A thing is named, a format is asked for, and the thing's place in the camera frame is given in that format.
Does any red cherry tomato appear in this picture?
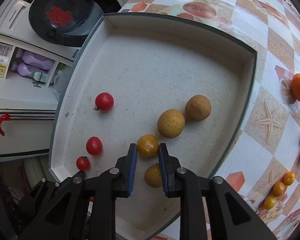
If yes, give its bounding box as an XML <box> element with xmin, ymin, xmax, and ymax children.
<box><xmin>86</xmin><ymin>137</ymin><xmax>103</xmax><ymax>155</ymax></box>

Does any yellow cherry tomato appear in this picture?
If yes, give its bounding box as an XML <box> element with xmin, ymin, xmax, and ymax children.
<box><xmin>137</xmin><ymin>134</ymin><xmax>159</xmax><ymax>158</ymax></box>

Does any brown longan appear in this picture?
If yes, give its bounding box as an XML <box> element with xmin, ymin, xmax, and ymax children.
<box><xmin>185</xmin><ymin>95</ymin><xmax>211</xmax><ymax>121</ymax></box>
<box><xmin>157</xmin><ymin>109</ymin><xmax>185</xmax><ymax>139</ymax></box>

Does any red tomato with stem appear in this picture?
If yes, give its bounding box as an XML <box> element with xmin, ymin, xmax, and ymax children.
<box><xmin>76</xmin><ymin>156</ymin><xmax>90</xmax><ymax>171</ymax></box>

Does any brown longan in tray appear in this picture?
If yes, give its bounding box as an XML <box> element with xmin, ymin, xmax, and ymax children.
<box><xmin>185</xmin><ymin>95</ymin><xmax>211</xmax><ymax>121</ymax></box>

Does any red tomato in tray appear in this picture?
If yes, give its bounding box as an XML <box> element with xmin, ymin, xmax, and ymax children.
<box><xmin>94</xmin><ymin>92</ymin><xmax>114</xmax><ymax>112</ymax></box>

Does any purple detergent bottle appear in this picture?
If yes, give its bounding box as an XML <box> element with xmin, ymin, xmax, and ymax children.
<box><xmin>15</xmin><ymin>49</ymin><xmax>54</xmax><ymax>70</ymax></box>

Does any white shallow tray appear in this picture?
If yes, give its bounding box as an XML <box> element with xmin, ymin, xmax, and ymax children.
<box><xmin>48</xmin><ymin>12</ymin><xmax>257</xmax><ymax>239</ymax></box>

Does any white washing machine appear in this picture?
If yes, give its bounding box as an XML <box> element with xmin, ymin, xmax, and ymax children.
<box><xmin>0</xmin><ymin>0</ymin><xmax>121</xmax><ymax>61</ymax></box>

